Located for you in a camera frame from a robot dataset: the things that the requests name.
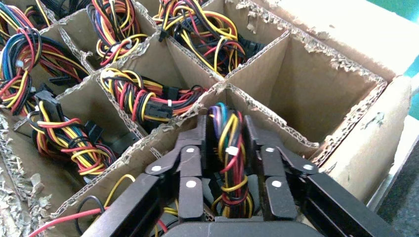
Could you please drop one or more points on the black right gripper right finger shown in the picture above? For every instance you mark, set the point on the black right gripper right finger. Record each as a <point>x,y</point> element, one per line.
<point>278,196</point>

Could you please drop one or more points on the cardboard divider grid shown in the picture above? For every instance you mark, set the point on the cardboard divider grid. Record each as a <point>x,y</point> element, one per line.
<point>255,75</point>

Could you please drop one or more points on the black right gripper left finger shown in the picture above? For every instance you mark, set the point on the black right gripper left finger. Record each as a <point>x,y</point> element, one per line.
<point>190,196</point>

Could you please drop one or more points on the brown cardboard box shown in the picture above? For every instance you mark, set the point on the brown cardboard box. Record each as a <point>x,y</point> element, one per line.
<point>360,147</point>

